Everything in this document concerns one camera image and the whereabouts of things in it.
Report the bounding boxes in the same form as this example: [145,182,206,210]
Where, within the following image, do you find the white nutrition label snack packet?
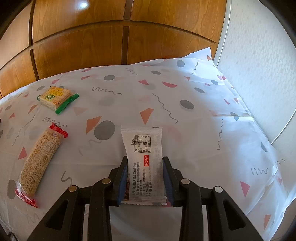
[121,126,167,205]

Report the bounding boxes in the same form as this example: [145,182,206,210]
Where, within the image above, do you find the rice bar red ends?
[15,123,68,208]

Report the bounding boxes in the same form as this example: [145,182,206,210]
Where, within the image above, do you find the yellow cracker packet green ends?
[37,86,79,115]

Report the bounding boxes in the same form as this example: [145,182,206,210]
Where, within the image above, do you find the patterned white tablecloth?
[1,49,295,240]

